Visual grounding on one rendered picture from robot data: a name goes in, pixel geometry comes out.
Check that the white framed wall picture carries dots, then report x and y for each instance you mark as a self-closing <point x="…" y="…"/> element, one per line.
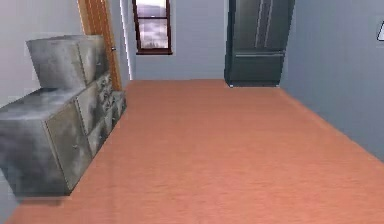
<point x="381" y="32"/>

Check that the dark steel fridge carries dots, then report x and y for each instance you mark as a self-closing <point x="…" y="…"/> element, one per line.
<point x="258" y="43"/>

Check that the orange wooden room door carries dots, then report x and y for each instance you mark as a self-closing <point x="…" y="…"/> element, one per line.
<point x="100" y="26"/>

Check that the grey metal upper cabinet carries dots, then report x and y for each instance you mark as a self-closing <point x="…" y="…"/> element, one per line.
<point x="63" y="60"/>

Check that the dark red framed window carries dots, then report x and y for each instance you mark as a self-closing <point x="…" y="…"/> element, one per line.
<point x="152" y="26"/>

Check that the grey metal kitchen cabinet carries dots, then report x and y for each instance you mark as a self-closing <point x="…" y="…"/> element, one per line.
<point x="50" y="133"/>

